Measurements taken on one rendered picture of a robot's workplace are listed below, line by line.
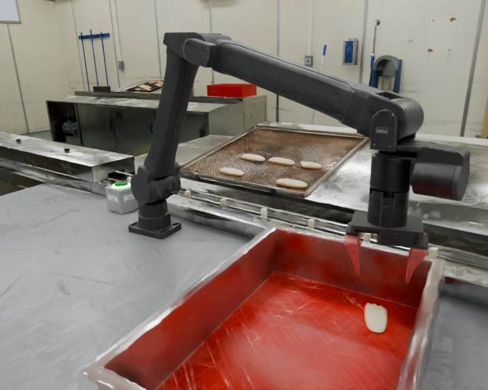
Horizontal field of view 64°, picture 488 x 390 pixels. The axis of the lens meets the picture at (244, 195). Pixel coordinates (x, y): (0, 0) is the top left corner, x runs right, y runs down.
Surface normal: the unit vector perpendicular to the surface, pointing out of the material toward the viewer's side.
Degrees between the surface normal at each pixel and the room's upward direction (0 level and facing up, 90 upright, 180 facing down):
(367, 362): 0
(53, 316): 0
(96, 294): 0
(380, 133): 90
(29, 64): 90
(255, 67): 87
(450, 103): 90
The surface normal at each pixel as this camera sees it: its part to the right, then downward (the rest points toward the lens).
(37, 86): 0.80, 0.18
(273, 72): -0.65, 0.20
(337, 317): -0.02, -0.95
